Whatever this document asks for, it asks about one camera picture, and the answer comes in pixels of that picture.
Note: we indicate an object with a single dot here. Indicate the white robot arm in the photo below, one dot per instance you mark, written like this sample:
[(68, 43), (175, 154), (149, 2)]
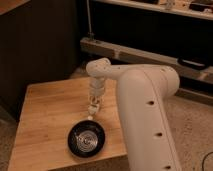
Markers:
[(140, 93)]

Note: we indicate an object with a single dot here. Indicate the black handle object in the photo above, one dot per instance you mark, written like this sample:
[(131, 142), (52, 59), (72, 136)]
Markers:
[(193, 65)]

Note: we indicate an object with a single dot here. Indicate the wooden table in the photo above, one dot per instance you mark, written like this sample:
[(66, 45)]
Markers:
[(49, 112)]

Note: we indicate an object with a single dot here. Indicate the grey metal beam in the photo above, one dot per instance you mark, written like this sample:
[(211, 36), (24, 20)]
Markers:
[(131, 55)]

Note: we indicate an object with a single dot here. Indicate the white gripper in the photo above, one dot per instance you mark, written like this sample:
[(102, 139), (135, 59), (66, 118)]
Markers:
[(96, 89)]

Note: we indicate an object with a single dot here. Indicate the black ceramic bowl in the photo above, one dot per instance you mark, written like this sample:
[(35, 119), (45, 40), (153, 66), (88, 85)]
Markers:
[(86, 139)]

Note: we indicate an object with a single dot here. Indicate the white plastic bottle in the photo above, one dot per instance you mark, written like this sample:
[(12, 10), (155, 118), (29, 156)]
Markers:
[(93, 109)]

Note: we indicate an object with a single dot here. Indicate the metal pole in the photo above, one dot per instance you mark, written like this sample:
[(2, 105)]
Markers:
[(90, 32)]

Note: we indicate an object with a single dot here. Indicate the wooden shelf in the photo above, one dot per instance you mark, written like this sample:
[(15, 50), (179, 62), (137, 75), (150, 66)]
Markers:
[(177, 7)]

